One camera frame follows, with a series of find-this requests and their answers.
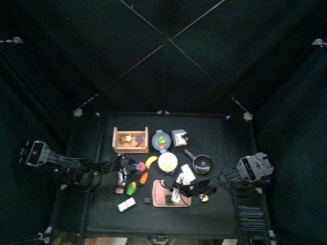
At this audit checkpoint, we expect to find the pink cutting board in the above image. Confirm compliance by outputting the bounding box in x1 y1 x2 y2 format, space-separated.
150 179 193 209

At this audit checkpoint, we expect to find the grey white toy toaster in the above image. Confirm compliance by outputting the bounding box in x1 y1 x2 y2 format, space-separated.
169 128 189 147

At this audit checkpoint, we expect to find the black toy frying pan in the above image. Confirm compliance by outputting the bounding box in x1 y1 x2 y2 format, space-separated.
181 147 214 175

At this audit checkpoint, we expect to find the red blue toy piece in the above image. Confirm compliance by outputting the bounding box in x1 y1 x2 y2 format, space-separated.
133 161 148 172

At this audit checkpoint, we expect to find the orange toy carrot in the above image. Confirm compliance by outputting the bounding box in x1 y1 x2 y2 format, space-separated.
137 171 150 186

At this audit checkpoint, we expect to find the white toy knife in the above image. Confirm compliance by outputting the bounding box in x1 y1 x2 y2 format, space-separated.
169 189 182 205

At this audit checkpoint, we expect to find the blue toy pot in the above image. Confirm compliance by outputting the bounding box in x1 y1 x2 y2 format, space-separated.
150 129 173 155

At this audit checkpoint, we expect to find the white toy box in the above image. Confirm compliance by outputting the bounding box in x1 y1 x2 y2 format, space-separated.
174 163 197 186

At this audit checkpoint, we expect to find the wooden box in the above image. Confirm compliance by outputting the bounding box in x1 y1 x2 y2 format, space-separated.
110 126 150 155

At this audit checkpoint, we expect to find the yellow toy banana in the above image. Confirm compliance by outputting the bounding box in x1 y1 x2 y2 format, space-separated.
144 155 160 169

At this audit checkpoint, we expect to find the white sushi piece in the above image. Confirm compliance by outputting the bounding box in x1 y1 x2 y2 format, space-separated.
115 196 137 212

